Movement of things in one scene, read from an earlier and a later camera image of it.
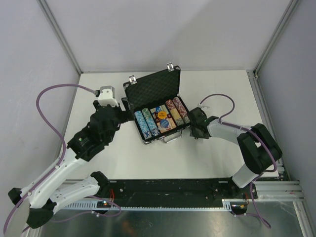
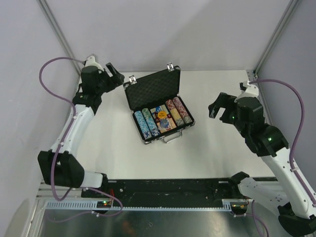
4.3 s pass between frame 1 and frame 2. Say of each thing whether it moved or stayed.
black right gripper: moved
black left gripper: moved
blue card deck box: stayed
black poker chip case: stayed
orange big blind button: stayed
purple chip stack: stayed
